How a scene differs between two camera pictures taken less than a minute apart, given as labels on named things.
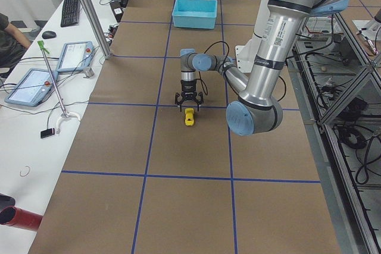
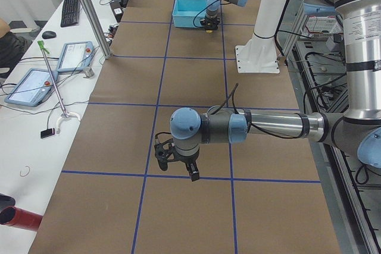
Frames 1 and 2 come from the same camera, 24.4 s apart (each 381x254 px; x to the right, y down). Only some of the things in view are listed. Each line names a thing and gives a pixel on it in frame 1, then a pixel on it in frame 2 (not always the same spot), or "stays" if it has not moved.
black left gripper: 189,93 -> 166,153
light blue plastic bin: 194,13 stays
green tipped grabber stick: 41,44 stays
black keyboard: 70,12 stays
